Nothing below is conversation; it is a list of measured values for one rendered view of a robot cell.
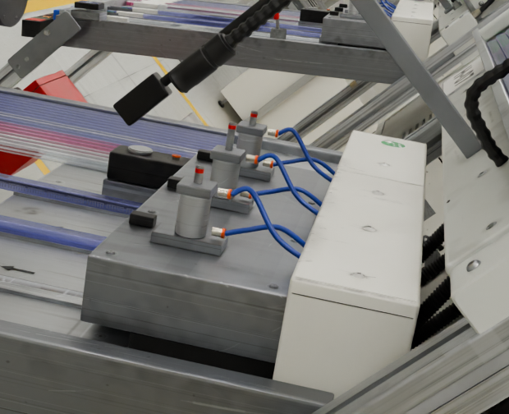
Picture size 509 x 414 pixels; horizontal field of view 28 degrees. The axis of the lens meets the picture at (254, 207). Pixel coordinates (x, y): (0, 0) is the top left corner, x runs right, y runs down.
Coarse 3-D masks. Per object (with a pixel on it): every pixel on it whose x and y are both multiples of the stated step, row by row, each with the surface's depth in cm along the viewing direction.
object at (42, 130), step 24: (0, 96) 129; (0, 120) 118; (24, 120) 119; (48, 120) 121; (72, 120) 123; (96, 120) 125; (120, 120) 127; (0, 144) 109; (24, 144) 109; (48, 144) 111; (72, 144) 112; (96, 144) 114; (120, 144) 116; (144, 144) 118; (168, 144) 119; (192, 144) 121; (216, 144) 123; (96, 168) 108
